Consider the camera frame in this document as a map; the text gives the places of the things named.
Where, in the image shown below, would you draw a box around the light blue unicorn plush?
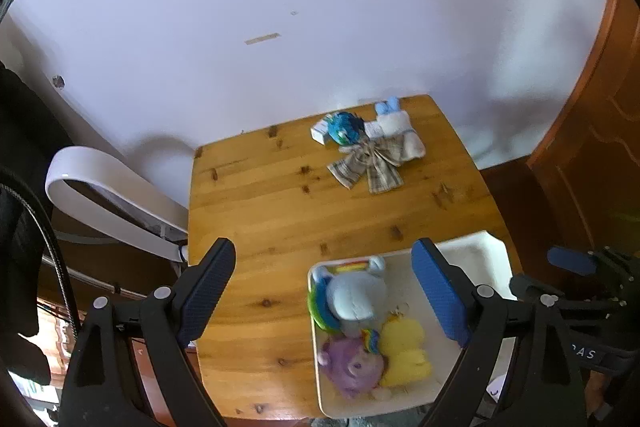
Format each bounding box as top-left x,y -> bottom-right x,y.
307,256 -> 387,338

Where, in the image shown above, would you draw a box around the white bear plush blue ears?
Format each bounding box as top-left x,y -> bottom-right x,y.
364,96 -> 426,161

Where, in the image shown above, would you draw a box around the white medicine box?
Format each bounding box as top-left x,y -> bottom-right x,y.
310,118 -> 332,145

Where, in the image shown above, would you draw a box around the blue green globe ball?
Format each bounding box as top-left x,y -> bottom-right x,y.
326,112 -> 364,146

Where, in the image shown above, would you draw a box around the black puffer jacket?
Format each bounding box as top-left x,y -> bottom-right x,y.
1,67 -> 72,385

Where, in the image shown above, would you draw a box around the yellow plush dinosaur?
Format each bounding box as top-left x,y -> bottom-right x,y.
378,308 -> 433,388

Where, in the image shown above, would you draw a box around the plaid fabric bow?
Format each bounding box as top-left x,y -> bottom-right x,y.
328,136 -> 405,194

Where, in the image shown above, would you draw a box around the white bladeless fan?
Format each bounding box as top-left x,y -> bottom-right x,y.
44,146 -> 189,263

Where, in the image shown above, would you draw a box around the black cable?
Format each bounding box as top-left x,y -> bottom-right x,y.
0,168 -> 84,338

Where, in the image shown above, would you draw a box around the white plastic tray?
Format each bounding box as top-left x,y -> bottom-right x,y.
306,230 -> 519,420

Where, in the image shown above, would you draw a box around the wooden cabinet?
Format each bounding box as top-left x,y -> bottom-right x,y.
528,0 -> 639,255

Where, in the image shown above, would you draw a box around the purple plush toy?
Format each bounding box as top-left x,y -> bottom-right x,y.
316,337 -> 385,399

